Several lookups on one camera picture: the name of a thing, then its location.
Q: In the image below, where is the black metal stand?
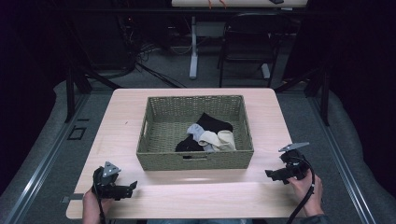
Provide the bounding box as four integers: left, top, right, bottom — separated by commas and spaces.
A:
64, 59, 123, 123
273, 63, 332, 127

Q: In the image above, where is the black folding chair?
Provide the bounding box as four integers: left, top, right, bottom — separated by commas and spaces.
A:
217, 11, 294, 89

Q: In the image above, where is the grey sock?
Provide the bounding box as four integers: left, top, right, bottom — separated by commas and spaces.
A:
186, 123, 217, 153

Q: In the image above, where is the desk with white legs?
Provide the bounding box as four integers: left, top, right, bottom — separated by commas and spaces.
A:
170, 0, 309, 80

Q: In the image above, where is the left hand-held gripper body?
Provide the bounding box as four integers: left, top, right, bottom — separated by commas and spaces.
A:
92, 161, 129, 201

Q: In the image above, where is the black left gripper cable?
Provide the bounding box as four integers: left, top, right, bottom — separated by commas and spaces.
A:
96, 189, 107, 224

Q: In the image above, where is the person's right hand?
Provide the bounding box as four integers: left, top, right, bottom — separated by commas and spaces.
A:
287, 170, 325, 217

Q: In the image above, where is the bundle of floor cables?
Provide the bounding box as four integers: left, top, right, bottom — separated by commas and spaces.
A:
116, 12, 188, 90

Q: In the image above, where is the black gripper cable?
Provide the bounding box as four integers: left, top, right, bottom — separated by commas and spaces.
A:
96, 189, 107, 224
285, 157, 316, 224

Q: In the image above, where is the cream sock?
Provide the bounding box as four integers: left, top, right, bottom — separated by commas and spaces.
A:
198, 130, 224, 149
217, 129, 237, 152

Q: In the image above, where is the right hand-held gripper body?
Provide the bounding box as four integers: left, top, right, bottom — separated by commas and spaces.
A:
277, 142, 312, 181

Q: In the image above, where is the black sock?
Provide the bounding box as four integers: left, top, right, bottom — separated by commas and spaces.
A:
195, 112, 234, 134
175, 133, 205, 153

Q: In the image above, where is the black floor socket frame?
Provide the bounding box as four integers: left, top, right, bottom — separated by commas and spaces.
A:
66, 125, 87, 141

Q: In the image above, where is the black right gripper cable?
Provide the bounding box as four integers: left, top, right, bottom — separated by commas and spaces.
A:
285, 157, 316, 224

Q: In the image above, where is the green woven basket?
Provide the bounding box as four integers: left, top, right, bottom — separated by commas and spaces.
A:
135, 94, 255, 172

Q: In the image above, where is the person's left hand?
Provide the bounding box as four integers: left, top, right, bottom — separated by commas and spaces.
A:
81, 186, 114, 220

